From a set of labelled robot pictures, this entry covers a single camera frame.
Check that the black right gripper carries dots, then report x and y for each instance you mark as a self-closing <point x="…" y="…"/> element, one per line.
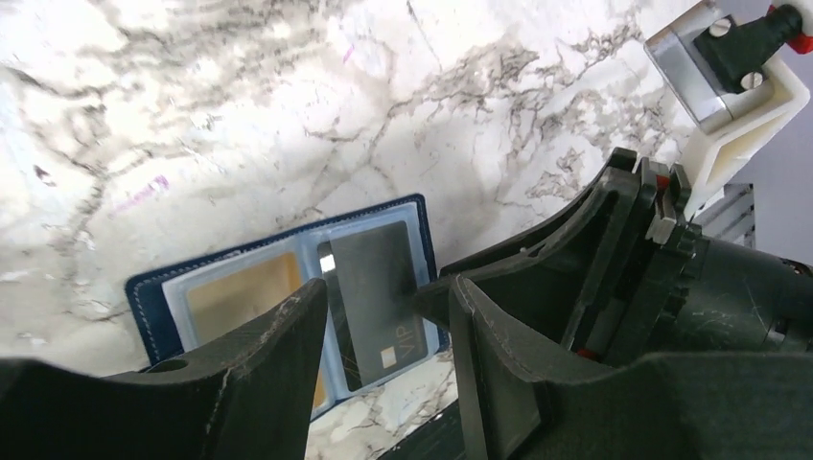
<point x="639" y="276"/>

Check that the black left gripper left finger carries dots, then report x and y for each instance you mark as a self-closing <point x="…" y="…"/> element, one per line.
<point x="246" y="395"/>

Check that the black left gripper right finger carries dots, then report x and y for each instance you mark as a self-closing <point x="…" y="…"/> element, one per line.
<point x="523" y="396"/>

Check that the gold credit card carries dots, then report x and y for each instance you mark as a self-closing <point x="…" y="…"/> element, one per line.
<point x="222" y="305"/>

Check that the black VIP card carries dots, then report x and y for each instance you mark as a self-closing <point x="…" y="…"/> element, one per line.
<point x="370" y="279"/>

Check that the blue leather card holder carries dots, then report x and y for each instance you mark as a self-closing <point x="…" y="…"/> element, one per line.
<point x="158" y="298"/>

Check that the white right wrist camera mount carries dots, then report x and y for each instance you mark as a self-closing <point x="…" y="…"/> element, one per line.
<point x="729" y="78"/>

